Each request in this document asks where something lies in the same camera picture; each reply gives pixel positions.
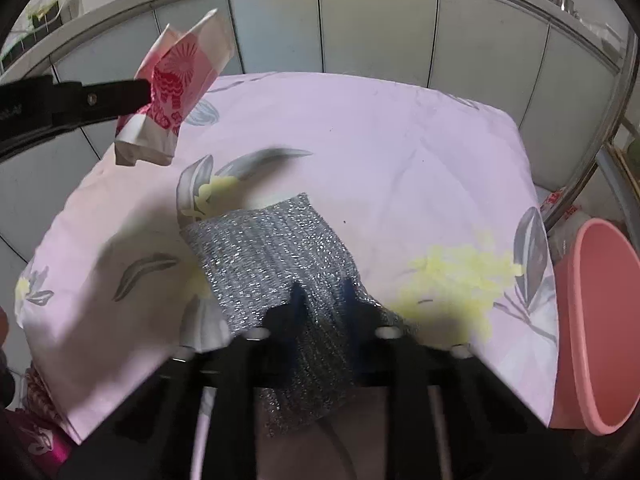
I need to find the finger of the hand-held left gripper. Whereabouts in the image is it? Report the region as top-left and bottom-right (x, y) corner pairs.
(82, 78), (152, 127)

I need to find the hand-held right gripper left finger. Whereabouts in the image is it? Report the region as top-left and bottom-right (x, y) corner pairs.
(55, 285), (311, 480)

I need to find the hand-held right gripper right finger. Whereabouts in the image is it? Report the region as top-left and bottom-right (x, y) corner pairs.
(340, 280), (586, 480)

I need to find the red and white paper bag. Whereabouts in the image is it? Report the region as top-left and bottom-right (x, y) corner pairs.
(113, 8), (236, 167)

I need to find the silver scouring cloth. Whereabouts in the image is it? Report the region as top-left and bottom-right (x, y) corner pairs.
(180, 192), (417, 437)

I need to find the pink plastic bin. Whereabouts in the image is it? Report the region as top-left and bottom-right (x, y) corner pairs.
(549, 217), (640, 437)

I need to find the pink floral tablecloth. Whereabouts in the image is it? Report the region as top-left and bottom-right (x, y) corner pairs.
(15, 71), (561, 446)

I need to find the white plastic bag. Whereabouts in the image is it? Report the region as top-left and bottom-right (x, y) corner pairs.
(537, 187), (594, 262)

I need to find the kitchen counter with glass doors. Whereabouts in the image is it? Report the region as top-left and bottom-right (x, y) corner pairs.
(0, 0), (632, 263)

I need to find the red patterned bag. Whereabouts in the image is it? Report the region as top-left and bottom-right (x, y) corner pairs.
(19, 367), (77, 467)

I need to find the metal shelf rack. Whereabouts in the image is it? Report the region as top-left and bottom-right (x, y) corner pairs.
(542, 25), (640, 242)

